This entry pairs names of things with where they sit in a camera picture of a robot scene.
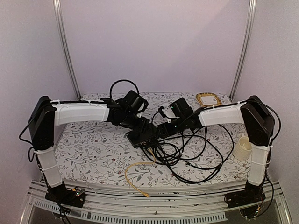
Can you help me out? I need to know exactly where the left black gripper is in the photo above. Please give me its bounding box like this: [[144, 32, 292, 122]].
[[121, 112, 150, 133]]

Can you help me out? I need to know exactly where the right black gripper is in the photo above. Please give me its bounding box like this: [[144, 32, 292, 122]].
[[156, 116, 187, 138]]

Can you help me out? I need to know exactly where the black network switch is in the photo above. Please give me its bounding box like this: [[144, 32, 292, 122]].
[[127, 131, 158, 148]]

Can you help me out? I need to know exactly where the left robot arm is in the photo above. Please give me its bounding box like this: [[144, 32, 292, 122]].
[[18, 90, 153, 203]]

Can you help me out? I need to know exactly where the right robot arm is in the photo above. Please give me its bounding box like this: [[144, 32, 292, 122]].
[[155, 95, 280, 203]]

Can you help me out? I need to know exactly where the woven bamboo tray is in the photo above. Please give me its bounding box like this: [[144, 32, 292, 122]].
[[196, 92, 222, 107]]

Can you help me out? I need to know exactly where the white square box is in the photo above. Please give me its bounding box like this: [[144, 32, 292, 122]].
[[199, 96, 218, 106]]

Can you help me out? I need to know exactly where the floral table mat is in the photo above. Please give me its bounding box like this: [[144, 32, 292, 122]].
[[45, 92, 267, 188]]

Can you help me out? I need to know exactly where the cream ribbed cup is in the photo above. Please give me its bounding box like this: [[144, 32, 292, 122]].
[[232, 136, 252, 161]]

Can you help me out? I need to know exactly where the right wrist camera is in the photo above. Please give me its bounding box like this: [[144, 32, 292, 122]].
[[158, 106, 170, 119]]

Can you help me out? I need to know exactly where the black cable bundle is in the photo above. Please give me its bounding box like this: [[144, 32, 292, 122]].
[[141, 123, 235, 183]]

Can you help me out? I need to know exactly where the yellow ethernet cable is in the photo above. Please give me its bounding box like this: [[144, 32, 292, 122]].
[[125, 149, 157, 198]]

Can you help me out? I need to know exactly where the front aluminium rail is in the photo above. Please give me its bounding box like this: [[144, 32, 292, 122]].
[[19, 180, 295, 224]]

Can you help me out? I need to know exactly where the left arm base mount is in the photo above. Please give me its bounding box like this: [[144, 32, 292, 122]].
[[45, 187, 86, 208]]

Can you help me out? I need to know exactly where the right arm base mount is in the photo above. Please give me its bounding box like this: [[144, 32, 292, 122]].
[[224, 182, 266, 208]]

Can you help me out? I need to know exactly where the left aluminium frame post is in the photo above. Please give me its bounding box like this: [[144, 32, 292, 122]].
[[53, 0, 81, 99]]

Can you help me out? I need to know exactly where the aluminium frame post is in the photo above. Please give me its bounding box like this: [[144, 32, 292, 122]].
[[53, 0, 81, 99], [229, 0, 257, 100]]

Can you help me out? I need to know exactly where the right aluminium frame post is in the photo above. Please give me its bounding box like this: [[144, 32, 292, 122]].
[[229, 0, 257, 100]]

